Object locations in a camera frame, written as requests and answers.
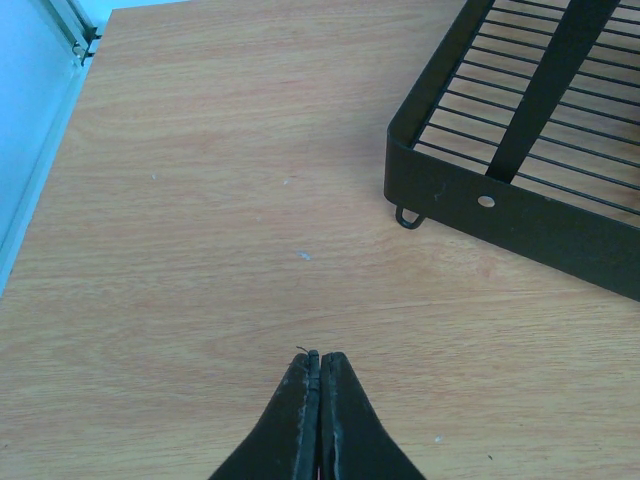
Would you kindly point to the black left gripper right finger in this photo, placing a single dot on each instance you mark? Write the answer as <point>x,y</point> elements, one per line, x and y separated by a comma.
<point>354,443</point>

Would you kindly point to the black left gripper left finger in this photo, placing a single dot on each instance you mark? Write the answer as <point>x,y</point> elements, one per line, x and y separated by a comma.
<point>283,443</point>

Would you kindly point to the black wire dish rack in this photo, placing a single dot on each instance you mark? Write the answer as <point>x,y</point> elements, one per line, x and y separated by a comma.
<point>523,131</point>

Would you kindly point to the aluminium left frame post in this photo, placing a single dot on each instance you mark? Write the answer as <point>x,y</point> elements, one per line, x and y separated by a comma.
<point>44,46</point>

